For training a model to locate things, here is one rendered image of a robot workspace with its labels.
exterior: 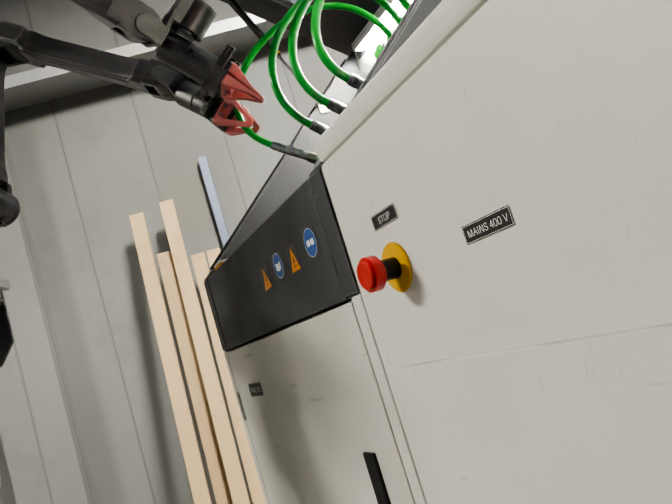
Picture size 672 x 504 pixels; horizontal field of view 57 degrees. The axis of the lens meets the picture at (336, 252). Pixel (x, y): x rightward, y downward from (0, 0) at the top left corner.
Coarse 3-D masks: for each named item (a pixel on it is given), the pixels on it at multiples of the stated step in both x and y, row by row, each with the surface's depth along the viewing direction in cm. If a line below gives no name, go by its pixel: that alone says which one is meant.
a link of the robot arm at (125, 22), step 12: (72, 0) 100; (84, 0) 100; (96, 0) 101; (108, 0) 101; (120, 0) 102; (132, 0) 103; (96, 12) 102; (108, 12) 102; (120, 12) 102; (132, 12) 104; (156, 12) 106; (108, 24) 105; (120, 24) 103; (132, 24) 104; (132, 36) 106; (144, 36) 105
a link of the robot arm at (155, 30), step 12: (180, 0) 109; (192, 0) 110; (144, 12) 104; (168, 12) 111; (180, 12) 109; (192, 12) 110; (204, 12) 110; (144, 24) 104; (156, 24) 105; (168, 24) 108; (180, 24) 110; (192, 24) 110; (204, 24) 111; (156, 36) 106
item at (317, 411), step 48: (288, 336) 95; (336, 336) 80; (240, 384) 127; (288, 384) 100; (336, 384) 83; (288, 432) 106; (336, 432) 87; (384, 432) 73; (288, 480) 112; (336, 480) 91; (384, 480) 76
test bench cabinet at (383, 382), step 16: (304, 320) 93; (368, 320) 71; (368, 336) 72; (224, 352) 133; (368, 352) 73; (384, 368) 70; (384, 384) 71; (384, 400) 72; (400, 432) 70; (400, 448) 71; (256, 464) 129; (416, 480) 69; (416, 496) 70
